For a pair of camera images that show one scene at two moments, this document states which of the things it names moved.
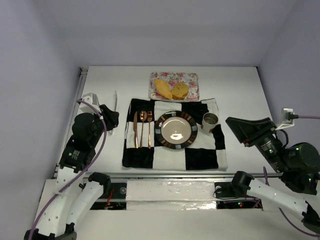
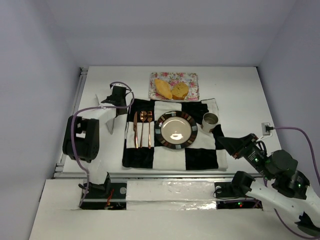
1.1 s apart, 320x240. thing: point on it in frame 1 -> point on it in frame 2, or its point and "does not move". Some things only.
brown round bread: (179, 90) does not move
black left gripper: (104, 117) -> (116, 99)
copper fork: (149, 118) does not move
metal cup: (209, 121) does not move
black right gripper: (256, 137) -> (240, 147)
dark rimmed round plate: (175, 130) does not move
